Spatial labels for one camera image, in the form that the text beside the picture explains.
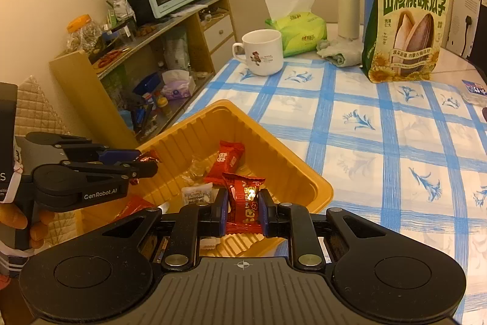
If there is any clear bag blue print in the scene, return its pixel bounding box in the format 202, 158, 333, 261
461, 79, 487, 105

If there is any green tissue pack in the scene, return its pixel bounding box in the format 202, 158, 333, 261
262, 0, 328, 58

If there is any person's left hand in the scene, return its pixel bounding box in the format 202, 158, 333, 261
0, 203, 54, 249

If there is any orange lid plastic jar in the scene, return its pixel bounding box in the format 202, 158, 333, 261
65, 15, 103, 53

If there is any blue checked tablecloth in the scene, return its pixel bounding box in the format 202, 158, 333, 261
183, 56, 487, 325

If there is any wooden shelf unit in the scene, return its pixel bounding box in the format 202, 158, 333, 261
49, 0, 238, 147

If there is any purple white bag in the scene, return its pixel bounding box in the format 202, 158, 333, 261
162, 70, 194, 100

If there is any pale biscuit packet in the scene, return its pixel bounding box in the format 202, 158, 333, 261
180, 183, 214, 207

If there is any dark red snack packet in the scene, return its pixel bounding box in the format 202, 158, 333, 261
222, 173, 266, 235

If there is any crumpled grey cloth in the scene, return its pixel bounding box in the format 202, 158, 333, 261
317, 37, 364, 67

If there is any blue box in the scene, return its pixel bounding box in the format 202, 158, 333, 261
133, 73, 162, 95

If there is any green white snack bag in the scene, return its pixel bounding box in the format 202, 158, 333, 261
106, 0, 137, 29

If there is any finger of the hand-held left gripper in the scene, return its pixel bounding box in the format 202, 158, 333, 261
26, 132, 141, 165
61, 161, 158, 185

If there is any beige quilted chair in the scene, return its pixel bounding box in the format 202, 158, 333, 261
13, 76, 80, 249

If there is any white drawer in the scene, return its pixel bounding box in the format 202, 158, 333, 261
201, 15, 234, 53

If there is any green sunflower seed bag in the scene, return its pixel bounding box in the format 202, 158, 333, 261
361, 0, 451, 83

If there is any orange plastic tray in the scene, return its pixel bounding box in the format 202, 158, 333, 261
114, 100, 334, 261

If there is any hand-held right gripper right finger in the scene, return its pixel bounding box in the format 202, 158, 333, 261
259, 189, 385, 270

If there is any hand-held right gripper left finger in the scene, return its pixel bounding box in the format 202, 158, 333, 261
101, 190, 230, 270

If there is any clear plastic container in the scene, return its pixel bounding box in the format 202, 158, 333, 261
163, 28, 191, 70

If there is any clear cookie packet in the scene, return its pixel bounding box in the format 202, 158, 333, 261
183, 157, 212, 185

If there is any white mug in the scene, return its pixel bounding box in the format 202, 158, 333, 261
232, 29, 284, 77

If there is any large red snack packet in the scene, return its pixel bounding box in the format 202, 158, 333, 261
204, 140, 245, 185

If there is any white thermos bottle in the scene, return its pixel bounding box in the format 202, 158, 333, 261
335, 0, 362, 41

